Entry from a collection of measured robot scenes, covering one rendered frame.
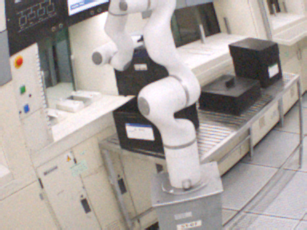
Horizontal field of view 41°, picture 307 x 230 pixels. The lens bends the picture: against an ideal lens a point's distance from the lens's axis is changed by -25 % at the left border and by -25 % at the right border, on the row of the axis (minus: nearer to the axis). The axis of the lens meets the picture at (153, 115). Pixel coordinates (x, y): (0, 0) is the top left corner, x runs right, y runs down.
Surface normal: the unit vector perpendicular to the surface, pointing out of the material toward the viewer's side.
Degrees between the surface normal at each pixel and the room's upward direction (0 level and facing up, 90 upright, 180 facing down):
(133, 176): 90
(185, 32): 90
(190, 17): 90
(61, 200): 90
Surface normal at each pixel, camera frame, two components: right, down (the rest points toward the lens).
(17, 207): 0.72, 0.12
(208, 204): 0.04, 0.36
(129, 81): -0.54, 0.39
